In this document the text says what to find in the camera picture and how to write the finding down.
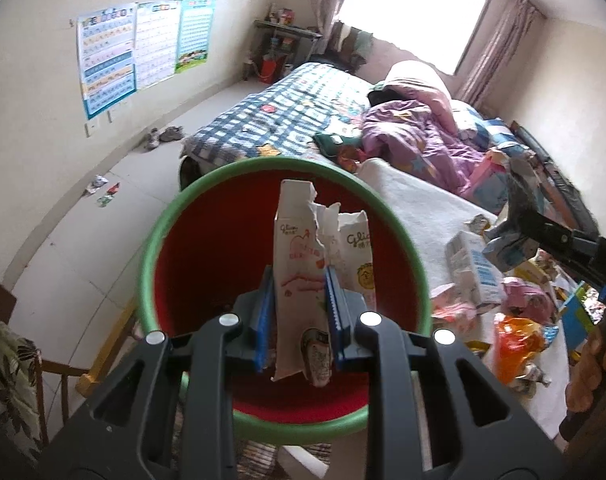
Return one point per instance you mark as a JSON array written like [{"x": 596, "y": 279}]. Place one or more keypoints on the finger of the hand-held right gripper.
[{"x": 548, "y": 232}]

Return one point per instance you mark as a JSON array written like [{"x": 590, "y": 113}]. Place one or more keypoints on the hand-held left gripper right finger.
[{"x": 336, "y": 320}]

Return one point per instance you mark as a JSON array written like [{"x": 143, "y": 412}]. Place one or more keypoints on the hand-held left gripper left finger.
[{"x": 261, "y": 312}]

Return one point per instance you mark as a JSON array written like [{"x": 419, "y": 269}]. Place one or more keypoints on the blue grey packet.
[{"x": 508, "y": 250}]

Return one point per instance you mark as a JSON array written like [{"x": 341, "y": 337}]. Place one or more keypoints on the white snack wrapper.
[{"x": 298, "y": 260}]

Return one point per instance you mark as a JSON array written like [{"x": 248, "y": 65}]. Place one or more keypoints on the red bin with green rim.
[{"x": 208, "y": 240}]

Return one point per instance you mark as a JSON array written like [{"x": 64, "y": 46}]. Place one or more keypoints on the orange plastic snack bag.
[{"x": 520, "y": 342}]

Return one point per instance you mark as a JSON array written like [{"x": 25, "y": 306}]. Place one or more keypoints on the dark bed headboard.
[{"x": 558, "y": 175}]

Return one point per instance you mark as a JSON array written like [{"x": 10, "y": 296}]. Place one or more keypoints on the pink crumpled wrapper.
[{"x": 530, "y": 300}]

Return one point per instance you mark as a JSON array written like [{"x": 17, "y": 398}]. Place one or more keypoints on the white blue milk carton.
[{"x": 475, "y": 270}]

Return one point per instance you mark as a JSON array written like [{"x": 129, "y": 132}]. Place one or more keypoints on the brown knit cloth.
[{"x": 590, "y": 375}]

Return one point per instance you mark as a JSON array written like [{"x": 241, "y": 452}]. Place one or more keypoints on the blue checked pillow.
[{"x": 503, "y": 135}]

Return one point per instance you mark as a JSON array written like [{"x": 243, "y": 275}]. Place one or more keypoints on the pink white torn wrapper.
[{"x": 450, "y": 302}]

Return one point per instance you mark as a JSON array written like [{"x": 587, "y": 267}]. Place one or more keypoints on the small crumpled silver packet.
[{"x": 530, "y": 380}]

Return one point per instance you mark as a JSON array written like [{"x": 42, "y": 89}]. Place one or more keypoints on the striped rug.
[{"x": 263, "y": 460}]

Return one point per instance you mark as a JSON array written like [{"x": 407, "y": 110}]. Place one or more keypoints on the purple star quilt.
[{"x": 413, "y": 135}]

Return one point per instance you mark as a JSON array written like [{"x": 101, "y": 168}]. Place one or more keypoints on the dark green cloth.
[{"x": 333, "y": 142}]

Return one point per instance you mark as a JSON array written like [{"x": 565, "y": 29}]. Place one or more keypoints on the blue checked bed blanket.
[{"x": 263, "y": 120}]

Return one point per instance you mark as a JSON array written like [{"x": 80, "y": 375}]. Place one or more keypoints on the red green wrapper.
[{"x": 113, "y": 189}]

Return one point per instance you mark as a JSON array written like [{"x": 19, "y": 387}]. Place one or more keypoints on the pink pillow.
[{"x": 418, "y": 85}]

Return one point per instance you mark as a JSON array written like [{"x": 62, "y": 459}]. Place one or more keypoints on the white crumpled paper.
[{"x": 96, "y": 184}]

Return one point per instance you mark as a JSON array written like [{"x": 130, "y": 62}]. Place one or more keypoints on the red bucket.
[{"x": 268, "y": 71}]

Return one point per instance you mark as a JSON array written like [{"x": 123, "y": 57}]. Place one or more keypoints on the wooden chair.
[{"x": 3, "y": 305}]

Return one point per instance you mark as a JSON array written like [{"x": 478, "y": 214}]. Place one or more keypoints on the leaf print cloth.
[{"x": 8, "y": 375}]

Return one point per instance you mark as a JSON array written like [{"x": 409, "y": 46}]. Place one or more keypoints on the bright window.
[{"x": 418, "y": 5}]

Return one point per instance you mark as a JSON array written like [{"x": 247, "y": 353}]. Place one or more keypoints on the hanging clothes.
[{"x": 355, "y": 42}]

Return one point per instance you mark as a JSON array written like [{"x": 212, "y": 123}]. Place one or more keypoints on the dark metal shelf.
[{"x": 288, "y": 35}]

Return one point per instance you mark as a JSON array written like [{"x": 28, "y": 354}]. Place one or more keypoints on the yellow wooden frame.
[{"x": 110, "y": 345}]

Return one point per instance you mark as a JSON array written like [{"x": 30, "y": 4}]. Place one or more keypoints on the green blue wall poster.
[{"x": 195, "y": 35}]

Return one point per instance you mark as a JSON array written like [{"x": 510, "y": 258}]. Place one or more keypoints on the white chart wall poster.
[{"x": 155, "y": 45}]

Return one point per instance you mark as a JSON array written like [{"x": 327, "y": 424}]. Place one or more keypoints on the blue chart wall poster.
[{"x": 108, "y": 60}]

